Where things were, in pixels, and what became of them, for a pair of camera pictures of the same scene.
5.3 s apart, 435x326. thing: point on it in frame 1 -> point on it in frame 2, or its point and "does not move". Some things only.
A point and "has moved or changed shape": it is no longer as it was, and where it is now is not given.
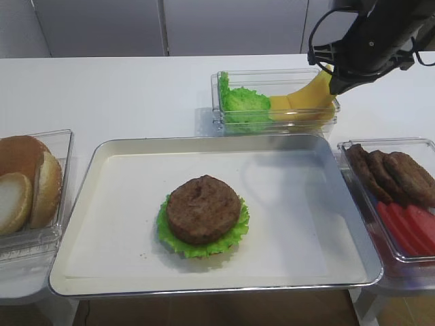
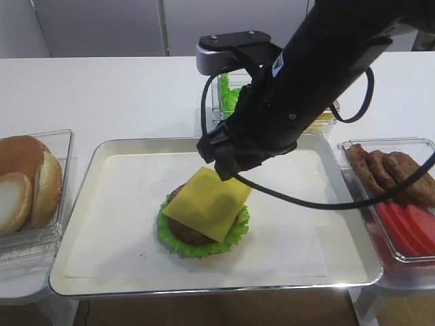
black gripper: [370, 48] -> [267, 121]
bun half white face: [15, 202] does not move
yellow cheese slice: [315, 102] has moved or changed shape
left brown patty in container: [362, 163] does not move
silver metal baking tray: [306, 226] does not move
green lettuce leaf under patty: [192, 250] does not move
